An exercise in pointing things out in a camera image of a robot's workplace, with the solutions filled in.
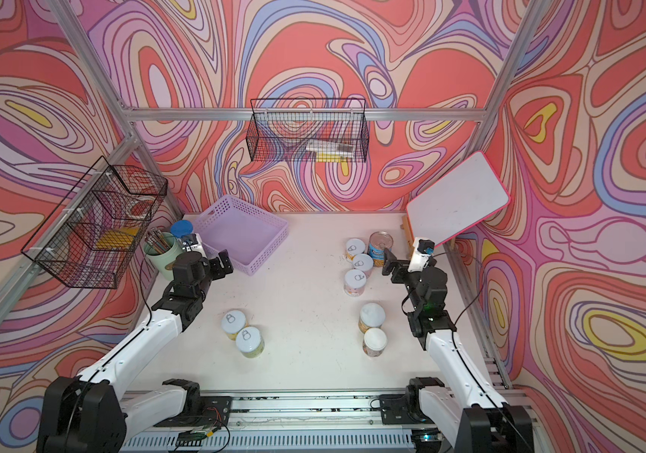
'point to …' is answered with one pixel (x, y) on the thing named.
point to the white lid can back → (353, 247)
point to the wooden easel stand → (409, 236)
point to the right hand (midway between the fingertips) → (401, 255)
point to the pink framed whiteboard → (470, 192)
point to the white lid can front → (354, 282)
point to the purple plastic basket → (239, 235)
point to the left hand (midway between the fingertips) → (215, 253)
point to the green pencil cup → (162, 249)
